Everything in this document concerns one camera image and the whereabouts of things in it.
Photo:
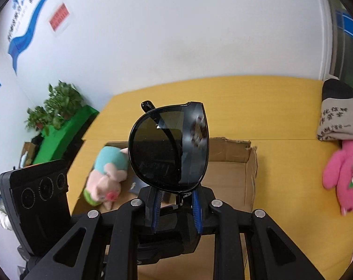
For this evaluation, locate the small black box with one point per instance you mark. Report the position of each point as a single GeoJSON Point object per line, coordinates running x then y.
{"type": "Point", "coordinates": [134, 186]}

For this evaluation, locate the small brown carton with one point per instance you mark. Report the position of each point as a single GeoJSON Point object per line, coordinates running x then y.
{"type": "Point", "coordinates": [27, 154]}

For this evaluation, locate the green board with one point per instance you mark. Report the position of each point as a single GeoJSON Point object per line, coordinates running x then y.
{"type": "Point", "coordinates": [65, 131]}

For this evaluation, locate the green potted plant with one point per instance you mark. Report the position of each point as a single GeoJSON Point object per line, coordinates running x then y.
{"type": "Point", "coordinates": [37, 119]}
{"type": "Point", "coordinates": [64, 99]}

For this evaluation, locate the brown cardboard box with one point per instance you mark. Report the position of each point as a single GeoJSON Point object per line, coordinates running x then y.
{"type": "Point", "coordinates": [229, 180]}

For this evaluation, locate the red wall notice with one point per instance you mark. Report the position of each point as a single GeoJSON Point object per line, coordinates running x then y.
{"type": "Point", "coordinates": [59, 17]}

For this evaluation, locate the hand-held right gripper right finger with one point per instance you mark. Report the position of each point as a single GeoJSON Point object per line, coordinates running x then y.
{"type": "Point", "coordinates": [197, 213]}

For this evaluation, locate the black sunglasses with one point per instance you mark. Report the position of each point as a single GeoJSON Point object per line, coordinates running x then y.
{"type": "Point", "coordinates": [153, 151]}

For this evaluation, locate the blue wave wall decal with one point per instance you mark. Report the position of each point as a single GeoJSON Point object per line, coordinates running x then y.
{"type": "Point", "coordinates": [27, 32]}

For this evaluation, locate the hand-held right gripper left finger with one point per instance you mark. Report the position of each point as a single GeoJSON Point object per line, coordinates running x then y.
{"type": "Point", "coordinates": [156, 210]}

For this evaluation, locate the glass door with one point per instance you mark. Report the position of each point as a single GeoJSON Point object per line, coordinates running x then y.
{"type": "Point", "coordinates": [347, 55]}

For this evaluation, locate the pink plush toy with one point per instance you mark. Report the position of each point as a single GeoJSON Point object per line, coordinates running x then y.
{"type": "Point", "coordinates": [337, 166]}

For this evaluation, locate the teal and pink plush pig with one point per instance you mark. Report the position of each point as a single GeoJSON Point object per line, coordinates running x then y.
{"type": "Point", "coordinates": [106, 180]}

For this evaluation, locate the grey printed pillow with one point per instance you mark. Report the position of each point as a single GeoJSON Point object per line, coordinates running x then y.
{"type": "Point", "coordinates": [337, 116]}

